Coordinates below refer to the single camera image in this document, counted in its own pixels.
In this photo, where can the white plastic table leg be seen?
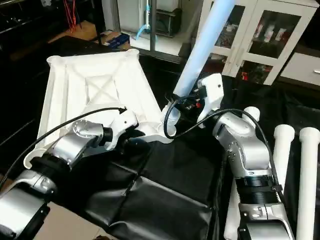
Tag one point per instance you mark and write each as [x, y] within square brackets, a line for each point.
[200, 55]
[282, 155]
[307, 185]
[237, 200]

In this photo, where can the white plastic table top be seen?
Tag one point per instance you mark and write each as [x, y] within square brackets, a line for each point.
[95, 90]

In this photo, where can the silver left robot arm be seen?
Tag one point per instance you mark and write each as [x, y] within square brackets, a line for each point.
[60, 155]

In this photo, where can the black work mat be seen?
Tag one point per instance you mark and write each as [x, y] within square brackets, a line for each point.
[160, 200]

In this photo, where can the white glass door cabinet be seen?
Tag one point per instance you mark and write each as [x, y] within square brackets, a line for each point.
[250, 40]

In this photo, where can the grey metal pole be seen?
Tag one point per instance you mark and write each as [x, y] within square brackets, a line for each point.
[152, 25]

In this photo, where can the light blue mop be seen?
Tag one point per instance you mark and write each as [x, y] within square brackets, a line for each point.
[144, 25]

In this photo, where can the brown cardboard box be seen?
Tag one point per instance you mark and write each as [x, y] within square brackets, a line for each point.
[114, 39]

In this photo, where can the white appliance cabinet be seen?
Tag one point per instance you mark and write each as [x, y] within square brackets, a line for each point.
[135, 14]

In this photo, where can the white drawer unit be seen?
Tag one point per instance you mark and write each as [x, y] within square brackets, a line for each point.
[305, 70]

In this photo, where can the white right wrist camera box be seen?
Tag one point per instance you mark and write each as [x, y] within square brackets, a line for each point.
[211, 97]

